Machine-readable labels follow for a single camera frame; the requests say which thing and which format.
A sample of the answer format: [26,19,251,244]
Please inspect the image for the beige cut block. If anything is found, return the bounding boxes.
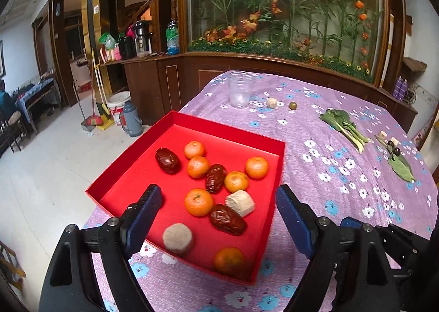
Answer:
[162,223,193,254]

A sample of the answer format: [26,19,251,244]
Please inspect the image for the mandarin orange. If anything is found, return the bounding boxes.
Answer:
[187,156,210,179]
[184,188,214,218]
[246,157,269,180]
[213,247,245,275]
[184,140,205,160]

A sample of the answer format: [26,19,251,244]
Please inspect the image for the red date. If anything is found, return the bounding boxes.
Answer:
[208,204,248,236]
[155,147,182,174]

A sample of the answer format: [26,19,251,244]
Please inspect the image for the mandarin orange top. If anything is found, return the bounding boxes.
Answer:
[246,157,269,180]

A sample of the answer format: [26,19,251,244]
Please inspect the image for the lone yellowish orange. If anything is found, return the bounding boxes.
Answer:
[224,171,249,193]

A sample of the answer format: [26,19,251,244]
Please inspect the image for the red square tray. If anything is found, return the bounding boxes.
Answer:
[86,111,285,285]

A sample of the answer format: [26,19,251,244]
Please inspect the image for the red date among oranges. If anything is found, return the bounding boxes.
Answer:
[205,164,227,194]

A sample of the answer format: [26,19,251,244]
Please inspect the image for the purple floral tablecloth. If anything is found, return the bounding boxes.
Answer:
[83,70,439,312]

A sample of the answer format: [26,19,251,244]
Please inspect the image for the large green leaf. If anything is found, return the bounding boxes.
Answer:
[375,136,415,183]

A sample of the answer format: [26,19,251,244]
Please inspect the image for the grey thermos jug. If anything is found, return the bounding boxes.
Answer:
[119,100,143,137]

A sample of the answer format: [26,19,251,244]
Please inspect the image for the dark round plum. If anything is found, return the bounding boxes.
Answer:
[393,147,401,157]

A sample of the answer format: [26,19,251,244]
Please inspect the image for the green bok choy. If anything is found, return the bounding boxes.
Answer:
[319,109,370,154]

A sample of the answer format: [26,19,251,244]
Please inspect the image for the broom and dustpan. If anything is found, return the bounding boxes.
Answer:
[72,49,116,133]

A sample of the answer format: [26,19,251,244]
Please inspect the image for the white plastic bucket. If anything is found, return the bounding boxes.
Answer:
[107,91,131,126]

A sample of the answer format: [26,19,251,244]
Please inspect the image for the small beige chunk by cup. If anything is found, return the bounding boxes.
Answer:
[266,97,278,109]

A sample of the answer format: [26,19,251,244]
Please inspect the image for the wooden cabinet counter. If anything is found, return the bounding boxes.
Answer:
[100,52,417,131]

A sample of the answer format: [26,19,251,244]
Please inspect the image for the purple bottles on shelf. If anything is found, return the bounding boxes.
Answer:
[392,76,408,102]

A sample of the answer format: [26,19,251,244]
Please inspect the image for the seated person in blue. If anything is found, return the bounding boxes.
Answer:
[0,79,17,120]

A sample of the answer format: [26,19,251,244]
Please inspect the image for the clear plastic cup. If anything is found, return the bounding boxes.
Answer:
[228,71,253,108]

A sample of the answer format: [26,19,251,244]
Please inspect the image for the steel thermos flask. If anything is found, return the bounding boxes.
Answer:
[133,20,152,57]

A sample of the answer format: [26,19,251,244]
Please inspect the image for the green label plastic bottle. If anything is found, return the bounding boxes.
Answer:
[166,19,179,55]

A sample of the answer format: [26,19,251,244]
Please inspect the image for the artificial flower glass display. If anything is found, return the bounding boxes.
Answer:
[187,0,385,83]

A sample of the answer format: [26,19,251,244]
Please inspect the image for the framed wall painting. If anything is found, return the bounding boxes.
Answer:
[0,40,6,79]

